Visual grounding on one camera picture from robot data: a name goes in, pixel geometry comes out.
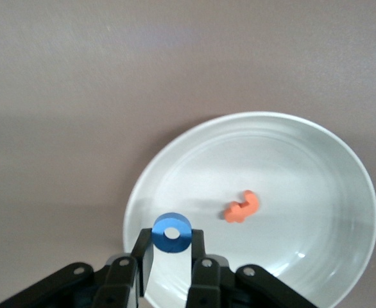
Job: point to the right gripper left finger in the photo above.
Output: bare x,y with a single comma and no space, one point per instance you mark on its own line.
124,282

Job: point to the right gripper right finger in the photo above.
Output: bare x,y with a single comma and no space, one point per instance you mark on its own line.
204,282

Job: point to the blue foam letter o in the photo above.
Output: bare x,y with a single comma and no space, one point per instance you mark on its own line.
162,240

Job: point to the orange foam letter t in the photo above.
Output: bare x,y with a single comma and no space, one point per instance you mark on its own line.
241,210

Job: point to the beige round plate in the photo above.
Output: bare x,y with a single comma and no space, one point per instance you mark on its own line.
287,176

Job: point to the brown table cover sheet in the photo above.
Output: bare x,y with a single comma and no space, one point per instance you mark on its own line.
79,64

